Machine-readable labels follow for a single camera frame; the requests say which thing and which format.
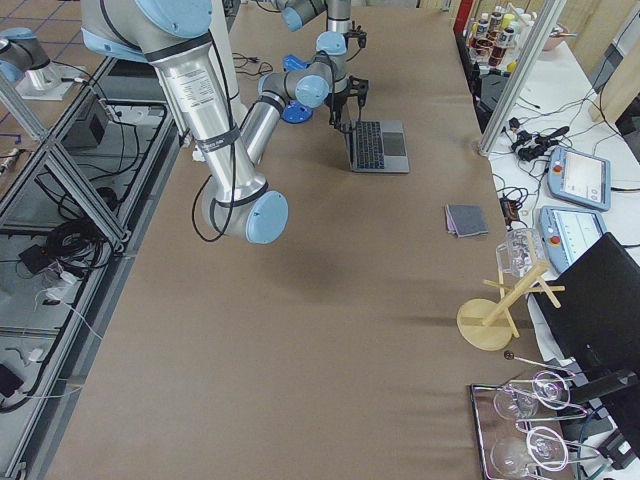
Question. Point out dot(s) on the teach pendant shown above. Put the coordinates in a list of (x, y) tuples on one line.
[(580, 178), (568, 233)]

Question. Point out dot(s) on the grey laptop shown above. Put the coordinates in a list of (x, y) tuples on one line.
[(377, 147)]

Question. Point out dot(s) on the black monitor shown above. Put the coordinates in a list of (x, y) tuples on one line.
[(597, 322)]

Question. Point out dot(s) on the metal wire glass rack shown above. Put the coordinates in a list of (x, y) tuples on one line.
[(518, 428)]

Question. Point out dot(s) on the lower wine glass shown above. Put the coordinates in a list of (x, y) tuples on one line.
[(536, 455)]

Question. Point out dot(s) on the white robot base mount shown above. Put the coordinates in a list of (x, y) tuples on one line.
[(197, 154)]

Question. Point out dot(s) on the wine glass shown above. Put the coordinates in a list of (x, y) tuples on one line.
[(536, 455), (521, 399)]

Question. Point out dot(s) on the upper wine glass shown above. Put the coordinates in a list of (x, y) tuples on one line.
[(521, 399)]

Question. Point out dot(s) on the bottle rack with bottles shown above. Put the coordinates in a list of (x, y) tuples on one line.
[(495, 37)]

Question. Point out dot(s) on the folded grey cloth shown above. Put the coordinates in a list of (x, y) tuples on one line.
[(465, 220)]

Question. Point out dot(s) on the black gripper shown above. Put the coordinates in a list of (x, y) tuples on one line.
[(339, 101)]

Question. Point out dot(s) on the blue desk lamp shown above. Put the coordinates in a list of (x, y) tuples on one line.
[(296, 111)]

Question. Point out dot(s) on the wooden cup stand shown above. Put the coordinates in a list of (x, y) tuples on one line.
[(488, 325)]

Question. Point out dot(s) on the near teach pendant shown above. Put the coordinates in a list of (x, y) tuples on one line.
[(568, 233)]

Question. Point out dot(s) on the clear glass mug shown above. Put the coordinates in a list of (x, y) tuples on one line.
[(521, 249)]

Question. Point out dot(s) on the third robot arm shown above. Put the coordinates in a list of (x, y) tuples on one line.
[(27, 66)]

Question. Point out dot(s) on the far teach pendant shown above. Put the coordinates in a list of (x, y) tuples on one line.
[(580, 178)]

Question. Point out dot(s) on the aluminium frame post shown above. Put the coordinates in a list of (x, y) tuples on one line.
[(533, 46)]

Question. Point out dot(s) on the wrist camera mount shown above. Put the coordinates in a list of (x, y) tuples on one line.
[(357, 33), (358, 88)]

